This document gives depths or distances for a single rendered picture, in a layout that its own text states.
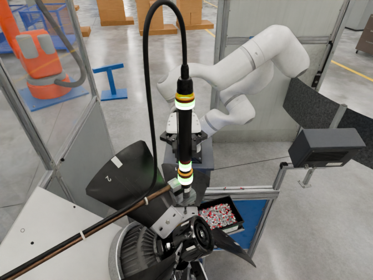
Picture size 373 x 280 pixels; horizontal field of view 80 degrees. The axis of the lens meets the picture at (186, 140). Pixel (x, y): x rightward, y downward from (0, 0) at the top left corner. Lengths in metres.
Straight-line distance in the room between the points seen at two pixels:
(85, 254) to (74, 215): 0.12
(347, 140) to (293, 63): 0.51
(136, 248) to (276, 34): 0.79
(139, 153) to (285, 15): 2.05
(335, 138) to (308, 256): 1.28
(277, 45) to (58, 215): 0.84
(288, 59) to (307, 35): 1.73
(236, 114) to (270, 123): 1.78
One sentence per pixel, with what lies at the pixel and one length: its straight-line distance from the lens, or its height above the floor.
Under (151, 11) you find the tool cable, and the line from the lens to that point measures 0.41.
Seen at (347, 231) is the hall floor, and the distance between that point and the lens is 2.59.
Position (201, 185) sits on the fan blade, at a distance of 0.94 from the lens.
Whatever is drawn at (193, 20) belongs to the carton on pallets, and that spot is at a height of 0.25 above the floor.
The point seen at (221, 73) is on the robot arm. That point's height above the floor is 1.60.
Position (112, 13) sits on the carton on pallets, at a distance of 9.71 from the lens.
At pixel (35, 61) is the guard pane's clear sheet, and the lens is 1.39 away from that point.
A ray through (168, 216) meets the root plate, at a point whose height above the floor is 1.26.
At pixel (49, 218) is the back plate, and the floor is 1.31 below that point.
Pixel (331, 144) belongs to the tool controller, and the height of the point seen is 1.23.
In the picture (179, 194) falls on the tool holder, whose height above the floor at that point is 1.35.
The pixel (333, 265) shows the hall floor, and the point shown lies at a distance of 2.34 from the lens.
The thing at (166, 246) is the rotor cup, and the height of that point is 1.19.
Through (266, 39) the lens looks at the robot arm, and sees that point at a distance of 0.79.
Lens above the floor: 1.88
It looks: 39 degrees down
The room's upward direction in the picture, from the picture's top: straight up
